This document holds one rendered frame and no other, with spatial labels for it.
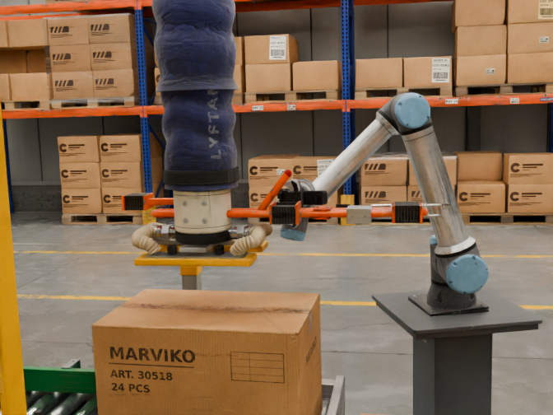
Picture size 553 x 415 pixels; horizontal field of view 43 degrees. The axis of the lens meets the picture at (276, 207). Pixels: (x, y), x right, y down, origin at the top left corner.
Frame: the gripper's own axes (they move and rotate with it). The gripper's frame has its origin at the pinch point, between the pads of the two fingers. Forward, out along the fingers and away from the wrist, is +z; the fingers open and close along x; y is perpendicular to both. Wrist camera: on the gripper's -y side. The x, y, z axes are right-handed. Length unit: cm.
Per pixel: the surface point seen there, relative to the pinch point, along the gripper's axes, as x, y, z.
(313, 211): 0.2, -7.9, 16.1
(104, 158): -30, 365, -694
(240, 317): -29.4, 13.4, 23.2
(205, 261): -11.8, 21.7, 28.2
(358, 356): -124, -6, -205
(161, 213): 0.1, 37.6, 16.8
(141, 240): -6.4, 41.0, 25.4
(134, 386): -47, 43, 34
